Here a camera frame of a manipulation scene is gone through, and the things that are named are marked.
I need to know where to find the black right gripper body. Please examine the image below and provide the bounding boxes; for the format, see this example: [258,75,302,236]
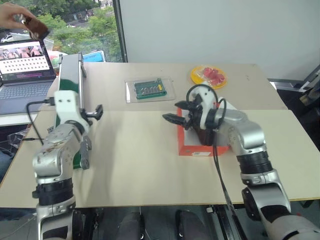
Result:
[187,96,205,131]

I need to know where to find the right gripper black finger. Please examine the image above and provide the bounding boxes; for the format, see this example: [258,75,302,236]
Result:
[162,113,193,131]
[174,100,199,111]

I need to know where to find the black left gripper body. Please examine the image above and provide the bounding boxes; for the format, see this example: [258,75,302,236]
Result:
[79,108,99,127]

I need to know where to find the dark brown shoe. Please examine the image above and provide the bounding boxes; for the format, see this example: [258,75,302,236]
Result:
[194,121,217,147]
[22,14,50,40]

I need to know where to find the orange shoebox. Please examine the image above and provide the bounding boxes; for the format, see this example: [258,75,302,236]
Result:
[176,103,237,158]

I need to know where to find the person's bare hand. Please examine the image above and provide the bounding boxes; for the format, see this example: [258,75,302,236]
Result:
[0,2,33,30]

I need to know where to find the yellow plate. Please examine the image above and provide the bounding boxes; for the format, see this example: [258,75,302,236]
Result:
[190,65,229,90]

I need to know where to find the clear plastic tray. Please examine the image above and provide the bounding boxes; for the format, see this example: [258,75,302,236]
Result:
[124,75,176,104]

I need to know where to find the green circuit board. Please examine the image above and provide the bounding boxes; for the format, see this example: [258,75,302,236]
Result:
[133,77,168,101]

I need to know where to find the bag of red candies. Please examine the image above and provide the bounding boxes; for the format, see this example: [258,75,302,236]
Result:
[199,66,226,87]

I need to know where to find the green belt conveyor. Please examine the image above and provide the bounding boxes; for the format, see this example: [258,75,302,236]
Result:
[53,51,92,172]

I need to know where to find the blue and white box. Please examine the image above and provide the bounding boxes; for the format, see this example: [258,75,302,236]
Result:
[82,50,106,63]

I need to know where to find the red and green toy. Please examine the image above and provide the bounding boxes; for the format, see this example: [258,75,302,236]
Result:
[48,49,63,74]

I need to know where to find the clear acrylic stand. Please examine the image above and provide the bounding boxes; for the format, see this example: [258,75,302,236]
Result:
[6,129,34,149]

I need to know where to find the grey open laptop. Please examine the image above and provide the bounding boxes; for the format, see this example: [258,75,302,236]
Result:
[0,38,58,116]

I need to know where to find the blue denim leg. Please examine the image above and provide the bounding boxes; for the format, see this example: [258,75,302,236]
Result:
[0,147,15,183]

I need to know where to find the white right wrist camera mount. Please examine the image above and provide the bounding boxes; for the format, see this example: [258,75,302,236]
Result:
[193,86,219,130]

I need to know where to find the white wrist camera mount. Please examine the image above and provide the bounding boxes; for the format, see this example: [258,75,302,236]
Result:
[53,90,91,133]
[193,86,219,130]

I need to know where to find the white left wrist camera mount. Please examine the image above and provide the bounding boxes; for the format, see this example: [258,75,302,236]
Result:
[53,90,91,133]

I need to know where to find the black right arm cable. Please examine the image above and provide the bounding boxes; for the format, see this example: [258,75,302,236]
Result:
[185,84,237,222]

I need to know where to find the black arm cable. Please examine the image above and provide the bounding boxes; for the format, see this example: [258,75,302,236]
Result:
[185,84,237,222]
[21,98,56,146]

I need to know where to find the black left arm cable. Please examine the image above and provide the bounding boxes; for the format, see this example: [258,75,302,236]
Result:
[21,98,56,146]

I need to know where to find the dark window frame post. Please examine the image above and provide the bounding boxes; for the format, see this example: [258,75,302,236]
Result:
[111,0,129,63]

